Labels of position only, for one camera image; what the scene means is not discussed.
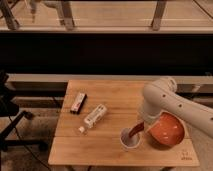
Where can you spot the clear plastic bottle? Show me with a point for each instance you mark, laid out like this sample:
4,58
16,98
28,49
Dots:
93,117

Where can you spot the orange bowl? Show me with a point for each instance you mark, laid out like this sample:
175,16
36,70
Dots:
167,130

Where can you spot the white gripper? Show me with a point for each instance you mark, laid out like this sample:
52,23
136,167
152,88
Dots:
146,118

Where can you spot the red chili pepper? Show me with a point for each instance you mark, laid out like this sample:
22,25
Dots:
139,127

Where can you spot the white ceramic cup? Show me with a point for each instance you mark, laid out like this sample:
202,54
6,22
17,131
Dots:
129,142

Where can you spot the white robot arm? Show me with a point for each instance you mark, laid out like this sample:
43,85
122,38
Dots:
160,95

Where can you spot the wooden table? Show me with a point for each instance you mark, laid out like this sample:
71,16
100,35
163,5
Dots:
101,145

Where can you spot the black chair base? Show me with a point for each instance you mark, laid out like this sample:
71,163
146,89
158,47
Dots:
8,109

